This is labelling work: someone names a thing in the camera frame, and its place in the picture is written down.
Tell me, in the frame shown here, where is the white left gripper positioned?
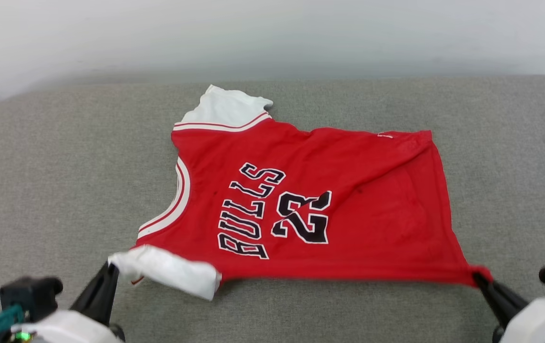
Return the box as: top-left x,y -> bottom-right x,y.
10,262 -> 126,343

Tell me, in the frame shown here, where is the red Bulls basketball jersey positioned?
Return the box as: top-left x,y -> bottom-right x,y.
107,84 -> 494,302

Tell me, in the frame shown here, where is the grey fabric sofa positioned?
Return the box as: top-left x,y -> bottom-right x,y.
0,75 -> 545,343

